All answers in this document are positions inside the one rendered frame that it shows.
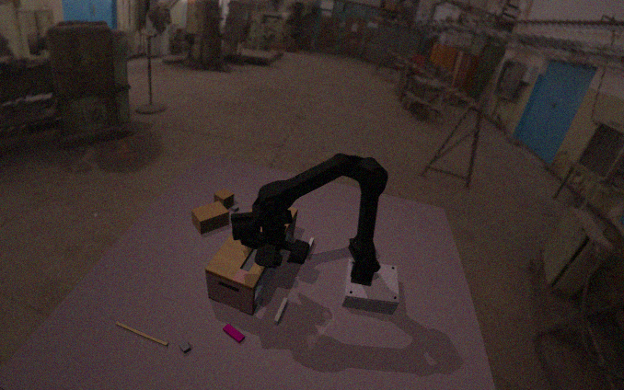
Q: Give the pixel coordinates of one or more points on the tan thin rod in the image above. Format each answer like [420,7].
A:
[141,334]

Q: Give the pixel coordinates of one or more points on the magenta rectangular block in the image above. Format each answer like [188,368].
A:
[232,332]

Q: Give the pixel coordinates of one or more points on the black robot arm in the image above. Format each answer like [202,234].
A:
[270,211]

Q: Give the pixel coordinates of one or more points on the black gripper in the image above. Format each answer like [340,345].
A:
[298,249]

